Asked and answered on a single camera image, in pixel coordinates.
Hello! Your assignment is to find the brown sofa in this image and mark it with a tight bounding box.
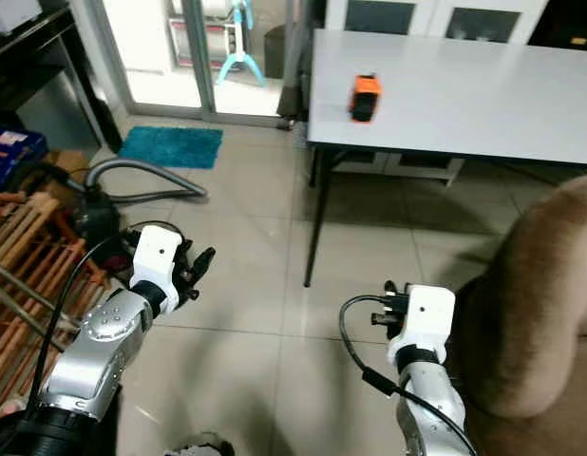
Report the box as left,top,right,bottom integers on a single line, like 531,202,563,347
447,171,587,456

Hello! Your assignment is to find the black vacuum cleaner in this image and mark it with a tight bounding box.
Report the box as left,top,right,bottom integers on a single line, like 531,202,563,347
4,160,131,250

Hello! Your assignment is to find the teal floor mat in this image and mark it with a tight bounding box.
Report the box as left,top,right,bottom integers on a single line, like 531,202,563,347
117,124,225,171

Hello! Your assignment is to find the grey robot foot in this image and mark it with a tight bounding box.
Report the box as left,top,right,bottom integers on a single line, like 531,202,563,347
168,433,226,456

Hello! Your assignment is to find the wooden slatted rack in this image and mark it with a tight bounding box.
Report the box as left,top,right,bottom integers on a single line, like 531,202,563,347
0,190,87,411

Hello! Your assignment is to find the turquoise stand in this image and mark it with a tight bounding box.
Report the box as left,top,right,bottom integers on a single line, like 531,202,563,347
215,0,267,88

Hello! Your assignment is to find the blue printed box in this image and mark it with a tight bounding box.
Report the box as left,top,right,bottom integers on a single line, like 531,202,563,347
0,127,48,188

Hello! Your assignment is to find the glass sliding door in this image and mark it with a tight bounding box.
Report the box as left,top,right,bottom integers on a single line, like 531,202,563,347
67,0,323,127

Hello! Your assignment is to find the orange and black device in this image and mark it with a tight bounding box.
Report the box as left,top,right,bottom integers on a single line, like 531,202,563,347
348,72,383,125

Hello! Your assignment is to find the black bin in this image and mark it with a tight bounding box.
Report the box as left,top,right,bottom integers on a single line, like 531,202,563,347
262,23,288,80

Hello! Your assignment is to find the grey table with black legs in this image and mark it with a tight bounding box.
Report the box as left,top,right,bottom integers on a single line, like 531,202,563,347
293,28,587,290

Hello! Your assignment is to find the black shelf unit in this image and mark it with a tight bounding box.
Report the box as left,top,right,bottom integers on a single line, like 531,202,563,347
0,8,109,153

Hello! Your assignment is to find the grey box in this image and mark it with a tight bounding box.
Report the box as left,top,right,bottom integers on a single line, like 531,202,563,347
0,0,44,35

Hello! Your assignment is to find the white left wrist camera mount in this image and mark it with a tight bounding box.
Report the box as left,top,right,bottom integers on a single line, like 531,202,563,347
129,225,183,292

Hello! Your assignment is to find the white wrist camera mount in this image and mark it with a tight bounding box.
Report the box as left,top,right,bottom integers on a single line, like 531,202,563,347
386,284,457,368
129,225,183,292

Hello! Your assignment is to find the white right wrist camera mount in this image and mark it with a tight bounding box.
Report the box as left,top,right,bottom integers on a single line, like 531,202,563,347
386,284,457,368

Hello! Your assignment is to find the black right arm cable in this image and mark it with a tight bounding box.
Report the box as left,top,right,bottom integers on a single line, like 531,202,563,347
338,294,475,456

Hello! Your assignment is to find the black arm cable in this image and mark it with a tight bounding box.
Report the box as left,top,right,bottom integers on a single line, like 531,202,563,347
37,220,154,400
338,294,475,456

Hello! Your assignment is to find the grey vacuum cleaner hose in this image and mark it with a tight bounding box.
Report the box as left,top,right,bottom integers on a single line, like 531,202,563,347
85,156,208,201

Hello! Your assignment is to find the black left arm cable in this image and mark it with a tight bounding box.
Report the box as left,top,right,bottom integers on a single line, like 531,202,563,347
37,220,154,400

